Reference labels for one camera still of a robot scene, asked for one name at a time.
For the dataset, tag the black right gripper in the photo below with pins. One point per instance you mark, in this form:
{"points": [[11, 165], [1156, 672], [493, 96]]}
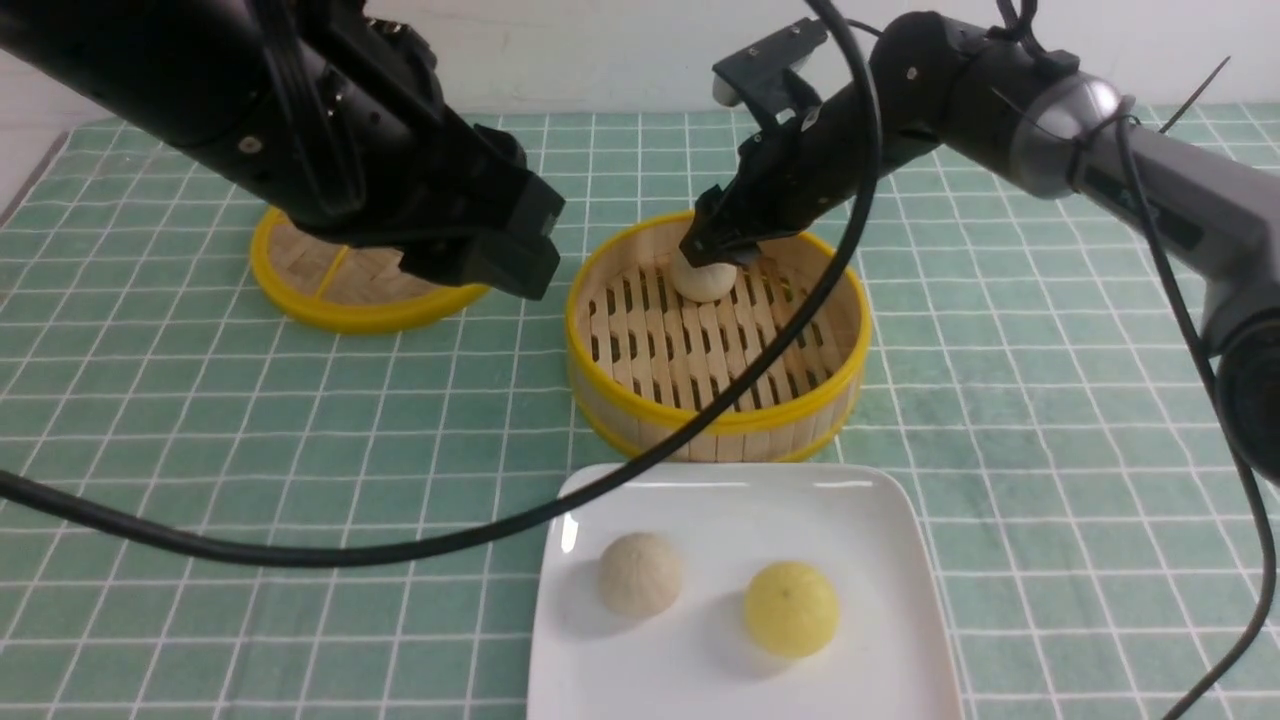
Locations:
{"points": [[788, 177]]}

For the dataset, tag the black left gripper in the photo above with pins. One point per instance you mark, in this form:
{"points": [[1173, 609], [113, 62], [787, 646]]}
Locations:
{"points": [[479, 215]]}

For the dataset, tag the white steamed bun back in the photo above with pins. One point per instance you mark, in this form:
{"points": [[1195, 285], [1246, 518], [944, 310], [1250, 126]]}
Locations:
{"points": [[701, 284]]}

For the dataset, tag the white steamed bun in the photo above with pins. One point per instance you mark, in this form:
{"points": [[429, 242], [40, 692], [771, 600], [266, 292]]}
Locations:
{"points": [[640, 575], [701, 284]]}

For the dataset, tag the white steamed bun front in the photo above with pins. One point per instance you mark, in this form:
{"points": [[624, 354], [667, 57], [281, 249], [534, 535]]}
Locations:
{"points": [[640, 575]]}

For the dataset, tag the yellow steamed bun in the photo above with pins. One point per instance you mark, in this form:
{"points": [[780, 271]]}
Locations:
{"points": [[791, 610]]}

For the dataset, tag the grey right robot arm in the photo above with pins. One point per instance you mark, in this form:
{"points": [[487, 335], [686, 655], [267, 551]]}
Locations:
{"points": [[1033, 118]]}

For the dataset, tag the white square plate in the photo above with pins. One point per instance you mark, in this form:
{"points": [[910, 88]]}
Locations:
{"points": [[891, 657]]}

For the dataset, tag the yellow-rimmed bamboo steamer basket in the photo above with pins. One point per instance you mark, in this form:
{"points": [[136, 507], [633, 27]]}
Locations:
{"points": [[642, 360]]}

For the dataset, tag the yellow bamboo steamer lid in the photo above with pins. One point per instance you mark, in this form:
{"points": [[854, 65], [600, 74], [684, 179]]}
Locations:
{"points": [[344, 290]]}

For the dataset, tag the green checkered tablecloth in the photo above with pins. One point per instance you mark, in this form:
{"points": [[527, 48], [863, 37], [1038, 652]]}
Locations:
{"points": [[1026, 386]]}

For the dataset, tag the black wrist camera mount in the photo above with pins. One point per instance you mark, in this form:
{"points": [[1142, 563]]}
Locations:
{"points": [[764, 77]]}

